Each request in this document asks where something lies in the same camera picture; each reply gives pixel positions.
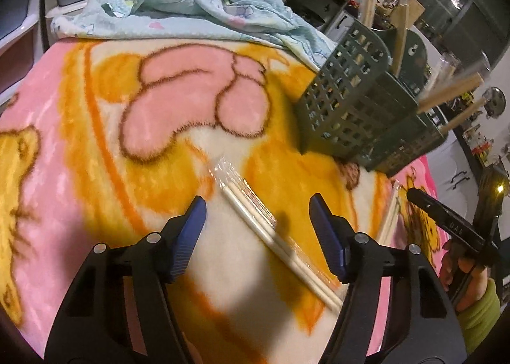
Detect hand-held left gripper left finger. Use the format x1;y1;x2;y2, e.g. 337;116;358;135
45;196;208;364

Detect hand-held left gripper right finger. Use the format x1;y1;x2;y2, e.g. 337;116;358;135
309;193;468;364

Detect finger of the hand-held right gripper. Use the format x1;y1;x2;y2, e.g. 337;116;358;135
406;188;500;266

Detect pile of wooden chopsticks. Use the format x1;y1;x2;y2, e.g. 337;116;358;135
376;184;401;243

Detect plastic chopstick pair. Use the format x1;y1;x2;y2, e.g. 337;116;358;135
210;156;344;313

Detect green plastic utensil holder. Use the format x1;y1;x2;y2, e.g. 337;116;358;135
294;19;449;175

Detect person's right forearm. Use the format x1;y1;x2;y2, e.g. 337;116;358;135
456;278;502;357

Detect person's right hand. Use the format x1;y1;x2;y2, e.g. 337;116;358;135
439;238;490;307

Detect white kitchen cabinets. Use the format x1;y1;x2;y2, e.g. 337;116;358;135
422;133;495;209

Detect steel pot lid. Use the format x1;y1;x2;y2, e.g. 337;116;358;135
483;86;506;117

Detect pink printed blanket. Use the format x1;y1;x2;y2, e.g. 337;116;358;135
0;35;443;364

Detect wooden cutting board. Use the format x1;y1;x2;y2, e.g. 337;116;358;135
382;0;426;30

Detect light blue printed cloth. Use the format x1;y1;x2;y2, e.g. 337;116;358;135
52;0;339;71

